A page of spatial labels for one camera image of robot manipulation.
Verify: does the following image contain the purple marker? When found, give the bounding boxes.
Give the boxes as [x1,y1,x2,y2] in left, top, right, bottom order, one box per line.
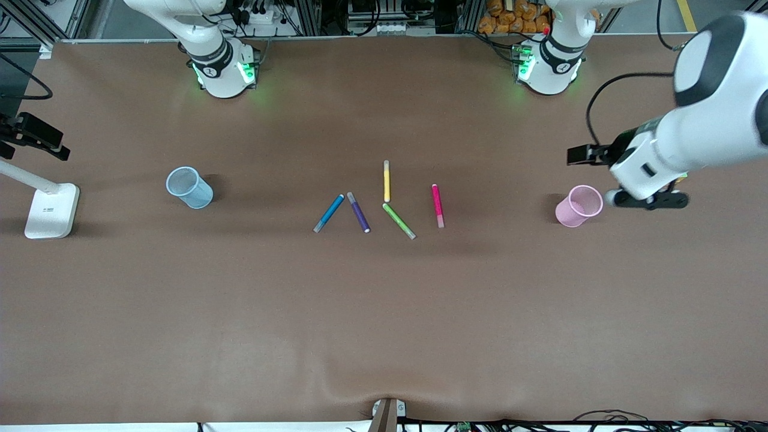
[347,192,371,233]

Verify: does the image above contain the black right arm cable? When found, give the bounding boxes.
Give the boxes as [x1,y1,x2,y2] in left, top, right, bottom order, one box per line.
[0,53,54,101]

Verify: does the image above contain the blue marker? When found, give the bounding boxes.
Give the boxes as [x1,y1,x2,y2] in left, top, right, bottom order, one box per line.
[313,193,346,233]

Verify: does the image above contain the pink mesh cup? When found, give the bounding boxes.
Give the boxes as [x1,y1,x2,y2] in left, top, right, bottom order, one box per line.
[555,185,604,229]

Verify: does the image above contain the white desk lamp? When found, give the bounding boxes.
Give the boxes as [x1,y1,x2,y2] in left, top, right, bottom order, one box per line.
[0,159,80,240]

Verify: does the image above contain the white power strip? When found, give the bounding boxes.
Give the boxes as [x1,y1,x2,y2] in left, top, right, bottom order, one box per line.
[237,6,284,28]

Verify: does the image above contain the green marker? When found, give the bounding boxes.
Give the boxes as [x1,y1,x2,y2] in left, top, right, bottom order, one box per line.
[382,203,417,241]

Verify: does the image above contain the pink marker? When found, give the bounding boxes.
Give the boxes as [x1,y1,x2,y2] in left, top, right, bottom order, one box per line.
[431,184,446,229]

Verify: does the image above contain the blue mesh cup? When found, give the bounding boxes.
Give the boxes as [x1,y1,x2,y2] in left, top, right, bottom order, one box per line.
[166,166,215,210]

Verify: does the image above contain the orange snack packs pile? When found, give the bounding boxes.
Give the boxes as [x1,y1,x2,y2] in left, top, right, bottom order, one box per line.
[478,0,556,35]

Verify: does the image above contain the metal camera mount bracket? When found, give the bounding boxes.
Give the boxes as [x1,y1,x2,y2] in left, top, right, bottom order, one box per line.
[369,398,407,432]

